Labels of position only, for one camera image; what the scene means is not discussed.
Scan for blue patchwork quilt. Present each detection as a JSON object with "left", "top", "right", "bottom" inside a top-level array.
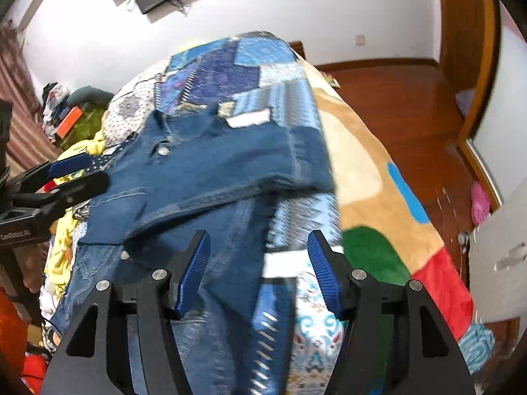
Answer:
[{"left": 103, "top": 31, "right": 347, "bottom": 395}]

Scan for green cloth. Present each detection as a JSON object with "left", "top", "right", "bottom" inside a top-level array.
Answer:
[{"left": 62, "top": 105, "right": 108, "bottom": 151}]

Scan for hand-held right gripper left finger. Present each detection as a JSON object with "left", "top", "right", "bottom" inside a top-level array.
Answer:
[{"left": 41, "top": 229, "right": 211, "bottom": 395}]

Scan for orange box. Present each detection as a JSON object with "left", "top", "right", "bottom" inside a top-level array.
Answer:
[{"left": 57, "top": 106, "right": 84, "bottom": 141}]

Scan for colourful fleece blanket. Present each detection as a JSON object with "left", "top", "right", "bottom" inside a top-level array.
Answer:
[{"left": 288, "top": 45, "right": 497, "bottom": 375}]

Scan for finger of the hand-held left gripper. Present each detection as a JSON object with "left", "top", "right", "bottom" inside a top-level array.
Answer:
[
  {"left": 7, "top": 152, "right": 92, "bottom": 195},
  {"left": 13, "top": 171, "right": 110, "bottom": 217}
]

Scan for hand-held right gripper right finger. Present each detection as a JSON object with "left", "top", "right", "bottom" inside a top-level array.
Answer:
[{"left": 307, "top": 229, "right": 474, "bottom": 395}]

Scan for pile of mixed clothes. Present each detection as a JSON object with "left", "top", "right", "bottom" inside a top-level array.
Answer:
[{"left": 39, "top": 82, "right": 83, "bottom": 143}]

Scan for yellow cloth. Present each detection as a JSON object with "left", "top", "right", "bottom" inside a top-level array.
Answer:
[{"left": 41, "top": 132, "right": 108, "bottom": 301}]

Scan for pink bag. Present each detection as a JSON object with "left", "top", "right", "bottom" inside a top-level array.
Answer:
[{"left": 470, "top": 180, "right": 493, "bottom": 227}]

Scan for striped brown curtain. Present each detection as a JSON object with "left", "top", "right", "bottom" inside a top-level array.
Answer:
[{"left": 0, "top": 20, "right": 59, "bottom": 167}]

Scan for wooden door frame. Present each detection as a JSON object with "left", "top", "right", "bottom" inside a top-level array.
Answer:
[{"left": 435, "top": 0, "right": 504, "bottom": 215}]

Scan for blue denim jacket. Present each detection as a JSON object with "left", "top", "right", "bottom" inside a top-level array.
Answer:
[{"left": 51, "top": 105, "right": 336, "bottom": 395}]

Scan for orange cloth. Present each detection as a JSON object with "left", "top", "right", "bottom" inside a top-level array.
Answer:
[{"left": 0, "top": 288, "right": 47, "bottom": 395}]

